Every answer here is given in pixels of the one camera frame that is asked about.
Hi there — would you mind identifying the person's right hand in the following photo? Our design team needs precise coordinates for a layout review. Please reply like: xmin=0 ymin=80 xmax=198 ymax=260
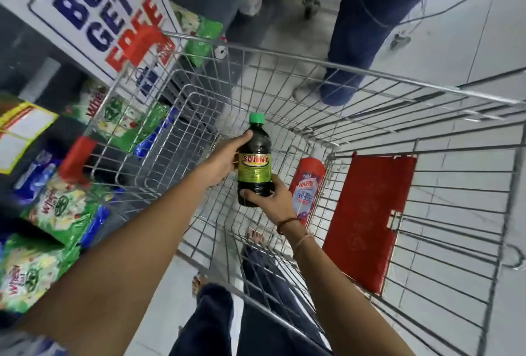
xmin=239 ymin=174 xmax=298 ymax=227

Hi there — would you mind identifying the person's left hand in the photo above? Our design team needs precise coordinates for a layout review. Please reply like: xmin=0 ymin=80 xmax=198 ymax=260
xmin=196 ymin=130 xmax=254 ymax=188

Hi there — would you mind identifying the dark bottle with green cap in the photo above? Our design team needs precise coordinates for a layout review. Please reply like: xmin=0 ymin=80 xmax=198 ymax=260
xmin=237 ymin=112 xmax=273 ymax=208

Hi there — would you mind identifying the person's left forearm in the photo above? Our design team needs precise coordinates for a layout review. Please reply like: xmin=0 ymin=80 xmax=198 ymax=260
xmin=16 ymin=163 xmax=216 ymax=356

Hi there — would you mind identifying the person's right forearm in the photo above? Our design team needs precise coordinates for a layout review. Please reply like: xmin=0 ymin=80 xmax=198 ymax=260
xmin=281 ymin=219 xmax=416 ymax=356

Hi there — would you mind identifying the red thread wristband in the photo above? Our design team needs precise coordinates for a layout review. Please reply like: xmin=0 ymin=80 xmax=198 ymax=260
xmin=276 ymin=217 xmax=301 ymax=235

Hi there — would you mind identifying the red cleaner bottle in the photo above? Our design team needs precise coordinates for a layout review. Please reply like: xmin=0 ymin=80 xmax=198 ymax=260
xmin=288 ymin=157 xmax=327 ymax=227

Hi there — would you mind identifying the thin tan thread wristband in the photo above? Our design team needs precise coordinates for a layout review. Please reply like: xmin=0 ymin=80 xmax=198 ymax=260
xmin=293 ymin=234 xmax=315 ymax=252

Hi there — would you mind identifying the green detergent packet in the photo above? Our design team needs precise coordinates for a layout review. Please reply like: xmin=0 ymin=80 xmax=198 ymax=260
xmin=68 ymin=79 xmax=170 ymax=152
xmin=172 ymin=1 xmax=225 ymax=68
xmin=0 ymin=234 xmax=81 ymax=314
xmin=21 ymin=174 xmax=103 ymax=246

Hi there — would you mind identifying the red plastic cart seat flap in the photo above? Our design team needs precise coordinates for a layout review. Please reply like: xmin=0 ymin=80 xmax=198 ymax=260
xmin=322 ymin=153 xmax=418 ymax=295

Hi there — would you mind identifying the person's right leg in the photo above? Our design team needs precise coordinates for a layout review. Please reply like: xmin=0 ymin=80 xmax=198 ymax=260
xmin=237 ymin=228 xmax=332 ymax=356

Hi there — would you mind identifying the person's leg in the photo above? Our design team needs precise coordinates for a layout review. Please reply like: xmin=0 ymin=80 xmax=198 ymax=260
xmin=169 ymin=273 xmax=235 ymax=356
xmin=237 ymin=228 xmax=332 ymax=356

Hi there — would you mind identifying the person's left leg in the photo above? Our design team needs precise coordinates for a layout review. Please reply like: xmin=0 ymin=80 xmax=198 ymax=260
xmin=169 ymin=273 xmax=235 ymax=356

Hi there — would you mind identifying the dark grey store shelf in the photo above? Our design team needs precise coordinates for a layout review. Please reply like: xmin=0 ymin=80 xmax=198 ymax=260
xmin=163 ymin=0 xmax=255 ymax=32

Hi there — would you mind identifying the white promotional sign board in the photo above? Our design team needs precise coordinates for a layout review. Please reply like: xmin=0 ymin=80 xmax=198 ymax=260
xmin=0 ymin=0 xmax=182 ymax=102

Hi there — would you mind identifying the yellow and white shelf tag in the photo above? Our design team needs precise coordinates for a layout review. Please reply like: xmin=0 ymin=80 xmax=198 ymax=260
xmin=0 ymin=101 xmax=59 ymax=175

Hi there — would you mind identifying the metal wire shopping cart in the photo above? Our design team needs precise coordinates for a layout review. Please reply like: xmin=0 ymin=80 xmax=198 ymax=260
xmin=82 ymin=31 xmax=526 ymax=356

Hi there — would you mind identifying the thin dark cable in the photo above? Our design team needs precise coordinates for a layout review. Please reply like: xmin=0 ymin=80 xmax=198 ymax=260
xmin=354 ymin=0 xmax=526 ymax=50

